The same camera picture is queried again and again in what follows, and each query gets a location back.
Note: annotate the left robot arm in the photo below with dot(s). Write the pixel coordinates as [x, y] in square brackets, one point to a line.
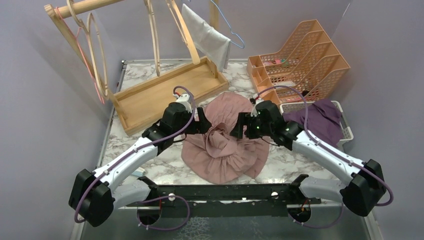
[95, 194]

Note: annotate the wooden hanger middle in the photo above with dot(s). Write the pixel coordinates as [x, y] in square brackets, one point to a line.
[154, 35]

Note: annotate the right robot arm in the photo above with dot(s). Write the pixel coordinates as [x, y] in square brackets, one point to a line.
[359, 185]

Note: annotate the orange plastic desk organizer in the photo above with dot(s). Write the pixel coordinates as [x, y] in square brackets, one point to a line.
[309, 66]

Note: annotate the white perforated basket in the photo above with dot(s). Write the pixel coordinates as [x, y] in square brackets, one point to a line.
[296, 112]

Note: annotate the wooden hanger right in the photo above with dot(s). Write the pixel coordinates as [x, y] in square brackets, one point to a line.
[185, 34]

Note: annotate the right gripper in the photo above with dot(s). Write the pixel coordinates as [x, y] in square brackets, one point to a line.
[244, 119]

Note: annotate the pink skirt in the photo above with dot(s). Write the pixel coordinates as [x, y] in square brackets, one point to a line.
[218, 157]

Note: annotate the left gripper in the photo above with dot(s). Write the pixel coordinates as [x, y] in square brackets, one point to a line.
[201, 126]

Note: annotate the wooden hanger left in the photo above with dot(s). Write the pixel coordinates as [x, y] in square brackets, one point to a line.
[99, 72]

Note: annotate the small white blue box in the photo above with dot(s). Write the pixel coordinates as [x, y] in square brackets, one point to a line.
[139, 172]

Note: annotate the white skirt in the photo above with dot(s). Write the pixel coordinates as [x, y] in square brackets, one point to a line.
[207, 39]

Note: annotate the wooden clothes rack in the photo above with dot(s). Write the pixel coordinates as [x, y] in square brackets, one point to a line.
[141, 105]

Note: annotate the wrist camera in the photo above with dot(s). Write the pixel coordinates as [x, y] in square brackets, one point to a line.
[184, 99]
[255, 100]

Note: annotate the blue wire hanger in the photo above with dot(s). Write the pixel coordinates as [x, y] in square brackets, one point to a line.
[215, 12]

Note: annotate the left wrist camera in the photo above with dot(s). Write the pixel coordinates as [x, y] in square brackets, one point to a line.
[184, 99]

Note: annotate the wooden hanger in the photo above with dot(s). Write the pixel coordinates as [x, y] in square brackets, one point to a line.
[154, 35]
[99, 72]
[185, 34]

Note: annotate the pink wire hanger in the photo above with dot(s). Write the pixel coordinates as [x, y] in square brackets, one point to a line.
[84, 58]

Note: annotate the purple garment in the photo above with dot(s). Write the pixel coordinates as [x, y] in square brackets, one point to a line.
[323, 121]

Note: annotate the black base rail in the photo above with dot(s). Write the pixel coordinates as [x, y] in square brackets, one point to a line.
[228, 200]

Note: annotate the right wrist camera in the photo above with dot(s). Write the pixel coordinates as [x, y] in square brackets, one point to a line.
[255, 100]

